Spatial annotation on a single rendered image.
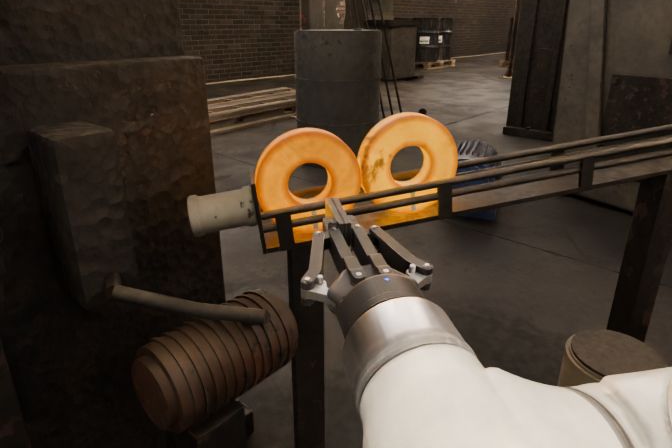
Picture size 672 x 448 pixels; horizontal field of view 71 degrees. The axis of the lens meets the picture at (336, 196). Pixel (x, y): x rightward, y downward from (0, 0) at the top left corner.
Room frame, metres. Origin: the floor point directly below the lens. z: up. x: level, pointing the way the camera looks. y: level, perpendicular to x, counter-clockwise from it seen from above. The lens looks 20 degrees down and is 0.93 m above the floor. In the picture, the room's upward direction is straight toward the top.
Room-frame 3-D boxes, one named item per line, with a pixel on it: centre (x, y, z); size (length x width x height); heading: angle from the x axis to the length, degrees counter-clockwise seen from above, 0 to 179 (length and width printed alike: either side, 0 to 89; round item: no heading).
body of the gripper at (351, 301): (0.36, -0.04, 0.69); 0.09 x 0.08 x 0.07; 13
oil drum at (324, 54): (3.32, -0.01, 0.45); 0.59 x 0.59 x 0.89
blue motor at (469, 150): (2.37, -0.70, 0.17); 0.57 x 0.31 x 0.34; 158
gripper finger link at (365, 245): (0.43, -0.03, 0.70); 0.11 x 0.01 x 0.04; 11
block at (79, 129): (0.60, 0.34, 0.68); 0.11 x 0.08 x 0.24; 48
